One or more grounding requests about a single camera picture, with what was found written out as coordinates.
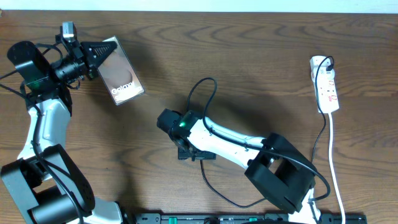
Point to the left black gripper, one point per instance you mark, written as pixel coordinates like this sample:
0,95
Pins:
77,52

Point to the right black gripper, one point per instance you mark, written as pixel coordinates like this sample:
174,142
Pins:
206,155

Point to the bronze Galaxy smartphone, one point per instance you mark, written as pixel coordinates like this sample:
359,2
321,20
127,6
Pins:
119,76

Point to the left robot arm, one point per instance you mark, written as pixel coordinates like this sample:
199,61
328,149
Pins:
44,182

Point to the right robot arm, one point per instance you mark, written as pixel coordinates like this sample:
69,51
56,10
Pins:
283,175

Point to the black USB plug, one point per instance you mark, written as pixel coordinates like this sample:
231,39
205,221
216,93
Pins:
330,67

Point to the white power strip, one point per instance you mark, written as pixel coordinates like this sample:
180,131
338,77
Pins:
324,84

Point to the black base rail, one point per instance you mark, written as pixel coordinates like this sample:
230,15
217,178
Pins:
156,218

